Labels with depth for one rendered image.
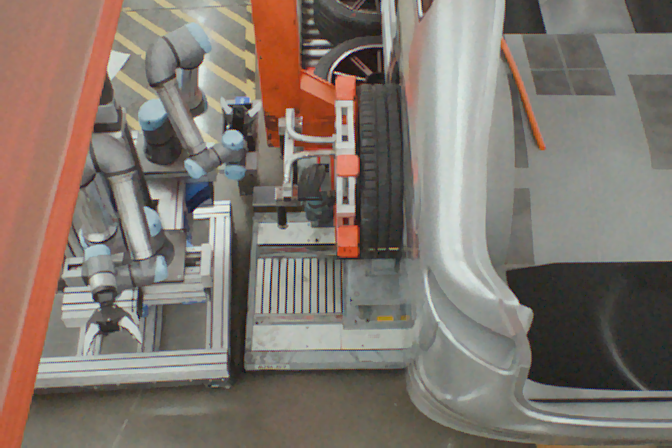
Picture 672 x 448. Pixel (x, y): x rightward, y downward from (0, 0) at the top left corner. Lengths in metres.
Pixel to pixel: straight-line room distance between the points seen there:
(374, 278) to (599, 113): 1.17
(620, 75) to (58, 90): 3.04
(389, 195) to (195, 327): 1.14
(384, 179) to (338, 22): 1.66
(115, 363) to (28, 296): 3.16
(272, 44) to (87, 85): 2.80
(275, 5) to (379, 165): 0.72
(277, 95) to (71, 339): 1.33
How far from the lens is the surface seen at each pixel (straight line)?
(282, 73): 3.22
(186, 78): 2.88
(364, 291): 3.46
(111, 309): 2.34
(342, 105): 2.88
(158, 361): 3.38
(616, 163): 2.99
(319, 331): 3.53
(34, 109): 0.32
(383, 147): 2.71
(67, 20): 0.35
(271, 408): 3.48
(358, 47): 4.02
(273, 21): 3.04
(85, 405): 3.64
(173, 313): 3.49
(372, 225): 2.76
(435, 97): 2.13
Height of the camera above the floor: 3.21
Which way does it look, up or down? 53 degrees down
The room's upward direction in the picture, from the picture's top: 1 degrees counter-clockwise
